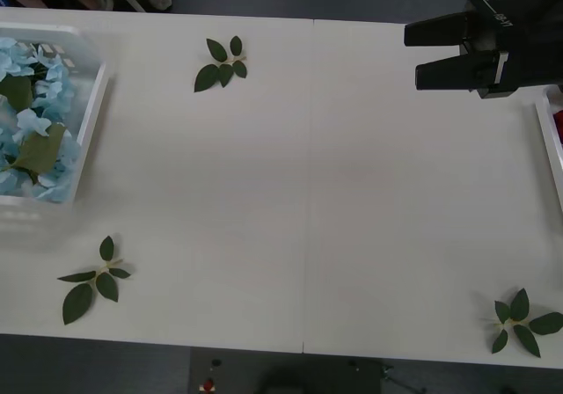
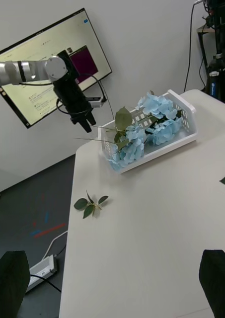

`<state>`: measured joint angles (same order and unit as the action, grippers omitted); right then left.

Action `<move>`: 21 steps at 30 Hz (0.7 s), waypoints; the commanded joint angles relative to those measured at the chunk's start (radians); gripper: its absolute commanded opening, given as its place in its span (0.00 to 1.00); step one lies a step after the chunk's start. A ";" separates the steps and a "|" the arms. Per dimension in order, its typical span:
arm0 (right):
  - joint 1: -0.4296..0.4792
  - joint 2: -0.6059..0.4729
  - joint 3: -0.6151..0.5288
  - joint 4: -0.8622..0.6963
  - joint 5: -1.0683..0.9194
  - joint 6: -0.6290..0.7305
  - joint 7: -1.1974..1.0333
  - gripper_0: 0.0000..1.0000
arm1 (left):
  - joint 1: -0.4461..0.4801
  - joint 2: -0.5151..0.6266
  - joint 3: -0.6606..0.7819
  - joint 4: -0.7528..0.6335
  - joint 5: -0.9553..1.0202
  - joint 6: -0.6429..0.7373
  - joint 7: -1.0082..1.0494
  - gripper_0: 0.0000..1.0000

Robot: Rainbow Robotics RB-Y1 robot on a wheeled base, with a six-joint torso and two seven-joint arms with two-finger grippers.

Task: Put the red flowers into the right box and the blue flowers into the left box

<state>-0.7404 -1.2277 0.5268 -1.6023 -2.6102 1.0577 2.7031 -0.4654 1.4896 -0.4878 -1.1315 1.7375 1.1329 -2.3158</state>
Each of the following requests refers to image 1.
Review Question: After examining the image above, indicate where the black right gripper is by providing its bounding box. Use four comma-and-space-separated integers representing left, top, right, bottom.
404, 0, 563, 102

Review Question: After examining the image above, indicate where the pale blue artificial flower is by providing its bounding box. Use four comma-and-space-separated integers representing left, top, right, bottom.
0, 107, 84, 205
0, 37, 77, 110

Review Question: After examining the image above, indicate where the red artificial rose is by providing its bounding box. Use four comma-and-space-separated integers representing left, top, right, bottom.
551, 108, 563, 150

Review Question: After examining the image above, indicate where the white box with red rose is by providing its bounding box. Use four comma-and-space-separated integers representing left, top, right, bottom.
533, 84, 563, 219

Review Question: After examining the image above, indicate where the loose green leaf twig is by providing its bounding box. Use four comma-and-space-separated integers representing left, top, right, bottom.
56, 235, 132, 326
194, 35, 249, 93
491, 288, 563, 359

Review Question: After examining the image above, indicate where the white box with blue flowers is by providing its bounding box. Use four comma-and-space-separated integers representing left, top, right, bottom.
0, 24, 110, 252

